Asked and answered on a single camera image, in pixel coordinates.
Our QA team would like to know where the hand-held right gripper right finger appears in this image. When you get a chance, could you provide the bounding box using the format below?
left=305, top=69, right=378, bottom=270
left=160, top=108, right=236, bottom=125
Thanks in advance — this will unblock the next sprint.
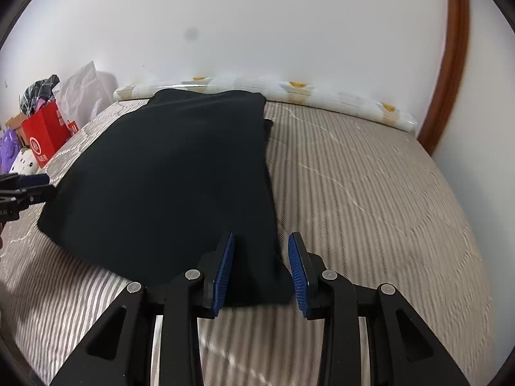
left=287, top=231, right=471, bottom=386

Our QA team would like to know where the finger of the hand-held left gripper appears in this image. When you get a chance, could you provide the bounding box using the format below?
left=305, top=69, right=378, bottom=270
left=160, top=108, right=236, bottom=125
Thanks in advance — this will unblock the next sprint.
left=0, top=172, right=51, bottom=189
left=0, top=185, right=57, bottom=209

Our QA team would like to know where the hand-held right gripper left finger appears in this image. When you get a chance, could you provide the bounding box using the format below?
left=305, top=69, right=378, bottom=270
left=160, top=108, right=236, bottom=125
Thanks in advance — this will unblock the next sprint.
left=50, top=231, right=236, bottom=386

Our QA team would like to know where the black sweatshirt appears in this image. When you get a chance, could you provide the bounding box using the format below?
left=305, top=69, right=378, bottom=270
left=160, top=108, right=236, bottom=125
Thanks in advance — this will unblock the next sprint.
left=37, top=88, right=294, bottom=306

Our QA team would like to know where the white spotted plush toy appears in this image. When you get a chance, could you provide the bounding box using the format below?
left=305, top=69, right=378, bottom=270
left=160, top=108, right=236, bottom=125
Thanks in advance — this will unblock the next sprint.
left=10, top=149, right=41, bottom=173

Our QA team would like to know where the purple soft item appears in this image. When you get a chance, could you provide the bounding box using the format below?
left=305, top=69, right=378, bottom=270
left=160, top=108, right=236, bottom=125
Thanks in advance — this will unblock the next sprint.
left=0, top=129, right=23, bottom=173

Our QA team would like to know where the red paper bag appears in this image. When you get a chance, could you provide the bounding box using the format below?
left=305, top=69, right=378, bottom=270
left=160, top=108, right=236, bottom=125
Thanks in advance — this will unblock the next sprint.
left=21, top=100, right=79, bottom=169

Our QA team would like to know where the cardboard box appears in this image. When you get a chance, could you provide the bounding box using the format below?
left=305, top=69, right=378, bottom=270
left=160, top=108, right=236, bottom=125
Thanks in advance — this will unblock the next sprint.
left=6, top=112, right=38, bottom=130

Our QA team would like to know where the dark plaid cloth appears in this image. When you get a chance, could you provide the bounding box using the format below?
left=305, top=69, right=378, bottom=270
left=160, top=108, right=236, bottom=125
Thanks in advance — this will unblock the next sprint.
left=18, top=74, right=61, bottom=119

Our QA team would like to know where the striped beige bed mattress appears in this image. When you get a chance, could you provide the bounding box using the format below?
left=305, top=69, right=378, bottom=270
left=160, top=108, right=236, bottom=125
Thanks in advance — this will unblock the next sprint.
left=0, top=98, right=497, bottom=386

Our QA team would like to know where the white plastic bag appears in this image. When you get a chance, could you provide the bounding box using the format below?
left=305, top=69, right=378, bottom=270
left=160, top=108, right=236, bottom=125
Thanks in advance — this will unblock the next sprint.
left=53, top=61, right=117, bottom=127

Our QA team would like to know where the rolled white printed mat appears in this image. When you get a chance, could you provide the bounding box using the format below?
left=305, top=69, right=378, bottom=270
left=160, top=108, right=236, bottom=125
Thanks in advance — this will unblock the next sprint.
left=113, top=76, right=417, bottom=133

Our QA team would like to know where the brown wooden door frame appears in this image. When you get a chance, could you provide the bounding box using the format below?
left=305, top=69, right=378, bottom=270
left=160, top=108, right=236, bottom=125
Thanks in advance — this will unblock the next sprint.
left=416, top=0, right=471, bottom=157

